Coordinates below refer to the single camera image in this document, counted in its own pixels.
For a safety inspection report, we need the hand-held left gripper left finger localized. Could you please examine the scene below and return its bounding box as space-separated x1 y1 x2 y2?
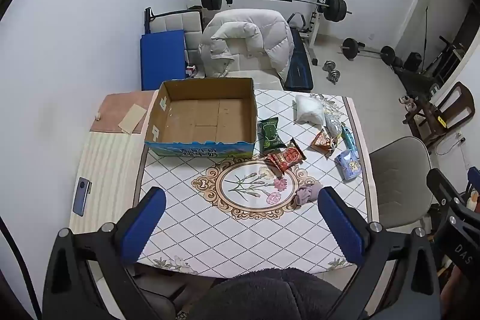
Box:
43 187 177 320

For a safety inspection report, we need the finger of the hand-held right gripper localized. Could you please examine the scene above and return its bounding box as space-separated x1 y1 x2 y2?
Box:
467 166 480 193
426 167 466 216

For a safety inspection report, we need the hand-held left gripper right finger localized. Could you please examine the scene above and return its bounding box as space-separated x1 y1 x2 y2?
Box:
318 186 441 320

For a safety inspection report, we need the purple sock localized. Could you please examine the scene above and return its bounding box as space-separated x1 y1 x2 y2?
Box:
294 181 324 206

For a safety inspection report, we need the blue tissue pack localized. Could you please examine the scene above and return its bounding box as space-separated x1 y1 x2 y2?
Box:
335 149 362 182

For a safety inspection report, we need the orange cartoon snack packet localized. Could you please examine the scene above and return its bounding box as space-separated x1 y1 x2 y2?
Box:
310 128 340 157

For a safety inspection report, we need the large red snack packet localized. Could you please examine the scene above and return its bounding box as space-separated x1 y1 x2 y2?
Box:
275 138 306 172

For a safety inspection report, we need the teal tube packet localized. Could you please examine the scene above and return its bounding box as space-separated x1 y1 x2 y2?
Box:
340 125 359 153

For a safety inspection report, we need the small red snack packet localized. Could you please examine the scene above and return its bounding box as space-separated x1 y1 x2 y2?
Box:
262 153 287 178

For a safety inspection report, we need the clear foil packet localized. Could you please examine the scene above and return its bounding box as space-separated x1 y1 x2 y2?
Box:
324 112 344 138

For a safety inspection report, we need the green snack packet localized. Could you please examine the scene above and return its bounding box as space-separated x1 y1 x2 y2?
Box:
257 116 287 152

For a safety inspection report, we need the white stuffed plastic bag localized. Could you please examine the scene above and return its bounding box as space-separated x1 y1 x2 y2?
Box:
293 94 326 126

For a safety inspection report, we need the cardboard box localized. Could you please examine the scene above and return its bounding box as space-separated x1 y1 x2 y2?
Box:
144 77 259 158

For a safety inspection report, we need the person's right hand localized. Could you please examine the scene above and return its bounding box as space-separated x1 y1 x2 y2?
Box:
448 264 466 307

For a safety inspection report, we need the grey swivel chair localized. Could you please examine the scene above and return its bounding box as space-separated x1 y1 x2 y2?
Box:
368 136 436 231

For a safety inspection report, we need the striped cream mat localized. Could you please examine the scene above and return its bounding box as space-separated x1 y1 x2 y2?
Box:
69 130 151 236

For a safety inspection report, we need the blue smartphone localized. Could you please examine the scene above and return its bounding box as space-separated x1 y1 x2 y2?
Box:
72 178 93 217

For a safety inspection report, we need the dark wooden chair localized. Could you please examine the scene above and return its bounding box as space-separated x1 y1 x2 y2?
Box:
403 82 476 156

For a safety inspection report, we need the person's dark fleece clothing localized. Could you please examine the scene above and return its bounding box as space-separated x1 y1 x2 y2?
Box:
189 268 344 320

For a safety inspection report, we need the tan paper sheet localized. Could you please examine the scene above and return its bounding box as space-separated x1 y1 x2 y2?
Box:
118 103 148 135

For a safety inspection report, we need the dark floor mat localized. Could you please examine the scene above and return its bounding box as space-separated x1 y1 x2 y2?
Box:
395 67 441 101

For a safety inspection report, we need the black metal rack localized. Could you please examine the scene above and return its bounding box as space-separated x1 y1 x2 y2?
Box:
424 35 469 81

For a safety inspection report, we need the black bag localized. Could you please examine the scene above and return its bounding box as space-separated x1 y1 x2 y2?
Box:
405 52 422 72

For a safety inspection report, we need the short barbell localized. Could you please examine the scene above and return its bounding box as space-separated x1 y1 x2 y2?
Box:
340 37 396 66

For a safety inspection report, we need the black weight bench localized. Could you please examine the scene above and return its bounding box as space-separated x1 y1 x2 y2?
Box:
284 29 315 93

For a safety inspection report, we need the blue folded exercise mat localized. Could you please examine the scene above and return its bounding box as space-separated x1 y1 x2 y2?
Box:
140 29 187 91

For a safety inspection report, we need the white office chair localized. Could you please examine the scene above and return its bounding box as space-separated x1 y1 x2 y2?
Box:
225 39 284 90

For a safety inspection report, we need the white tufted chair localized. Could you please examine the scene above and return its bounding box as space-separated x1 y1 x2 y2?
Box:
144 7 205 66

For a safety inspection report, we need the white puffer jacket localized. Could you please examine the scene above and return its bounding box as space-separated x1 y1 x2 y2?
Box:
197 9 295 81

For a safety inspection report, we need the thin floor cable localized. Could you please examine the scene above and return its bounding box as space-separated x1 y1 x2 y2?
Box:
435 138 466 156

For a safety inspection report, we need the black cable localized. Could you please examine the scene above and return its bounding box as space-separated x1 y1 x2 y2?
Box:
0 217 40 320

